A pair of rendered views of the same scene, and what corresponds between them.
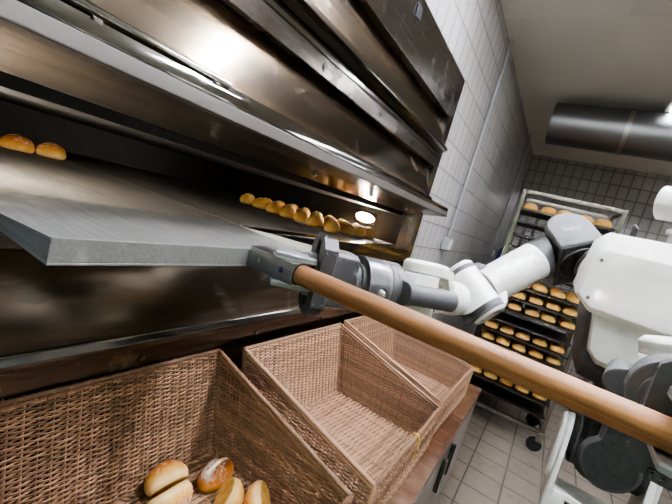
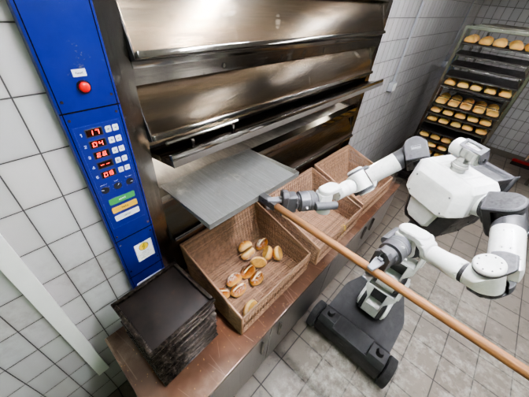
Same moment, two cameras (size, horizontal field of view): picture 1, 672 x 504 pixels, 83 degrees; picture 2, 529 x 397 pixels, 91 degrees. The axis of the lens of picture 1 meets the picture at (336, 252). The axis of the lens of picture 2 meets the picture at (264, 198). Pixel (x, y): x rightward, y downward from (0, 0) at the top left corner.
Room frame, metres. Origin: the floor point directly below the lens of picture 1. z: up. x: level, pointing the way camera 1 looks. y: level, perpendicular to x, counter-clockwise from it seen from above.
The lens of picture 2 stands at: (-0.29, -0.04, 1.90)
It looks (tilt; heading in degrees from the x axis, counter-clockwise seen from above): 39 degrees down; 9
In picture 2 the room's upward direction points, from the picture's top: 6 degrees clockwise
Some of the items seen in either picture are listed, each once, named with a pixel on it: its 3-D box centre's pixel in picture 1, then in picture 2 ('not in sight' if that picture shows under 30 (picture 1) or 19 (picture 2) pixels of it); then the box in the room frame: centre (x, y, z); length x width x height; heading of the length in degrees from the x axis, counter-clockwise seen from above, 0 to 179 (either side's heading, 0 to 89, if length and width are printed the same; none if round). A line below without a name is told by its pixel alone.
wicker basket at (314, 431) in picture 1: (346, 402); (313, 210); (1.13, -0.16, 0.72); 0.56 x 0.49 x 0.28; 150
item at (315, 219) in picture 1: (310, 216); not in sight; (1.96, 0.18, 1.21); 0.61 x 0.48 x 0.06; 60
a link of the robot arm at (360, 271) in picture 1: (346, 280); (294, 202); (0.58, -0.03, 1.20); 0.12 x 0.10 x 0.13; 115
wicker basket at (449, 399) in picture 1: (408, 360); (352, 178); (1.64, -0.45, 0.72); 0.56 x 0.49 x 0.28; 149
